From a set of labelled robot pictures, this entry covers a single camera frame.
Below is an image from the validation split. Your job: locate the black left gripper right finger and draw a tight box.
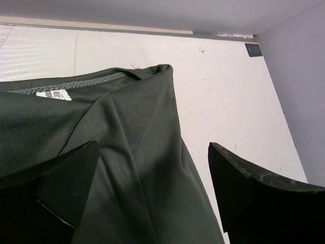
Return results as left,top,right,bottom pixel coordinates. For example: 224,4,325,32
208,142,324,243

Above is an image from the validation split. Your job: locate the dark grey t-shirt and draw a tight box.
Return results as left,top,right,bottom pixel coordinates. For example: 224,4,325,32
1,65,224,243

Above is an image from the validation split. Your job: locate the blue logo sticker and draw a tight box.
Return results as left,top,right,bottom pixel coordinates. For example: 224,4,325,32
245,43,263,57

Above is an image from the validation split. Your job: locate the aluminium table frame rail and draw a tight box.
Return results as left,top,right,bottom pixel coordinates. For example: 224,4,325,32
1,15,254,41

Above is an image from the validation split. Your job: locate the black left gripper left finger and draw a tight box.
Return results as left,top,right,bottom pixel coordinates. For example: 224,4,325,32
1,141,99,243

